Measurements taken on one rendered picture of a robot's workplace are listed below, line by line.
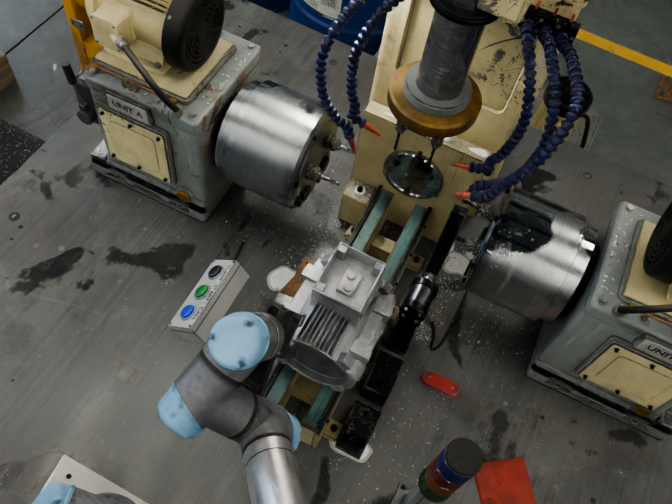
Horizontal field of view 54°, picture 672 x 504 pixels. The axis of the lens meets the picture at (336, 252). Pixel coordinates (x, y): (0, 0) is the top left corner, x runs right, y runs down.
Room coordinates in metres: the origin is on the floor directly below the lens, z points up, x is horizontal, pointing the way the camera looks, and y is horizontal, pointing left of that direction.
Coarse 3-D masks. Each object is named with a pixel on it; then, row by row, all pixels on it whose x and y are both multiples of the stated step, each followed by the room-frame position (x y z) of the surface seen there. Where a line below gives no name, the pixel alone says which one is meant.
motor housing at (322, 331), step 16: (304, 288) 0.62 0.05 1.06; (304, 304) 0.59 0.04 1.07; (320, 304) 0.58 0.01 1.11; (304, 320) 0.55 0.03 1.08; (320, 320) 0.55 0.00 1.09; (336, 320) 0.56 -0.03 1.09; (368, 320) 0.58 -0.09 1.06; (304, 336) 0.51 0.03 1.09; (320, 336) 0.52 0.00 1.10; (336, 336) 0.52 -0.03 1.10; (352, 336) 0.54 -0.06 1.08; (368, 336) 0.55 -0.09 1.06; (304, 352) 0.54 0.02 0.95; (320, 352) 0.55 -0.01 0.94; (336, 352) 0.50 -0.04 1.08; (304, 368) 0.51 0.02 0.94; (320, 368) 0.52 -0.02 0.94; (336, 368) 0.52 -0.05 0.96; (352, 368) 0.48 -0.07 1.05; (336, 384) 0.48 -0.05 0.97; (352, 384) 0.47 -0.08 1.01
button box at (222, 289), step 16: (224, 272) 0.61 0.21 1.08; (240, 272) 0.63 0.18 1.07; (208, 288) 0.58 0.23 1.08; (224, 288) 0.58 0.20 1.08; (240, 288) 0.60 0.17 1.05; (192, 304) 0.54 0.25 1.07; (208, 304) 0.54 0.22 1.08; (224, 304) 0.56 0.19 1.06; (176, 320) 0.51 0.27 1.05; (192, 320) 0.50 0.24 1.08; (208, 320) 0.51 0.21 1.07; (192, 336) 0.48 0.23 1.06; (208, 336) 0.49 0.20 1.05
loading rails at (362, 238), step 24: (384, 192) 1.01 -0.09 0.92; (384, 216) 0.98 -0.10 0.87; (360, 240) 0.86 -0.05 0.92; (384, 240) 0.92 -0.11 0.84; (408, 240) 0.89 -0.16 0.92; (408, 264) 0.88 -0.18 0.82; (288, 384) 0.48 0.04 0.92; (312, 384) 0.52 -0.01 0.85; (312, 408) 0.44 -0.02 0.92; (312, 432) 0.40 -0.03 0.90; (336, 432) 0.43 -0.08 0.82
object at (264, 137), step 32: (256, 96) 1.01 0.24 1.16; (288, 96) 1.03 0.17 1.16; (224, 128) 0.94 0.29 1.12; (256, 128) 0.94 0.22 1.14; (288, 128) 0.94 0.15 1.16; (320, 128) 0.98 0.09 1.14; (224, 160) 0.90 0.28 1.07; (256, 160) 0.89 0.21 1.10; (288, 160) 0.89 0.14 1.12; (320, 160) 0.99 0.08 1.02; (256, 192) 0.88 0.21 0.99; (288, 192) 0.85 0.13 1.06
